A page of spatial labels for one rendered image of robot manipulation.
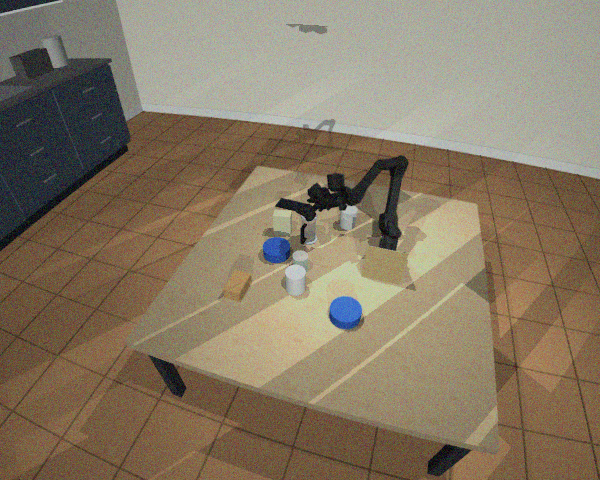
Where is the light grey cylinder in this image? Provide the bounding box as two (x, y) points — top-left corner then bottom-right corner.
(285, 265), (306, 296)
(339, 204), (358, 230)

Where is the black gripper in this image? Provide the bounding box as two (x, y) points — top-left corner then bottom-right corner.
(296, 187), (331, 221)

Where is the blue cylinder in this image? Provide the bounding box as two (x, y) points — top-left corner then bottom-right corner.
(263, 237), (290, 263)
(329, 297), (362, 330)

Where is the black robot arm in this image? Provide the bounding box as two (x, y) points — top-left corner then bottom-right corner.
(308, 155), (408, 251)

